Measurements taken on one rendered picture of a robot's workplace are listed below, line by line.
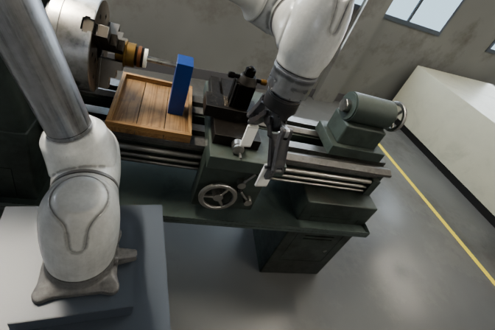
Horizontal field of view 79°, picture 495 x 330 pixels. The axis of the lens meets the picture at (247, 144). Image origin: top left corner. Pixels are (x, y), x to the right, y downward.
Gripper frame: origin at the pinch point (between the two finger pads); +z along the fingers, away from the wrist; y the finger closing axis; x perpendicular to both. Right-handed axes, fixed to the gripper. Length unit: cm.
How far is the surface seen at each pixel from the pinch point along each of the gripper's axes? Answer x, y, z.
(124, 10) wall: -28, -248, 60
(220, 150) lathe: 3.7, -27.9, 22.4
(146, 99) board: -20, -61, 26
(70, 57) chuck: -45, -46, 4
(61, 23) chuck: -47, -50, -4
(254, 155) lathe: 16.8, -26.4, 22.4
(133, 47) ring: -27, -57, 3
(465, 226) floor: 277, -41, 115
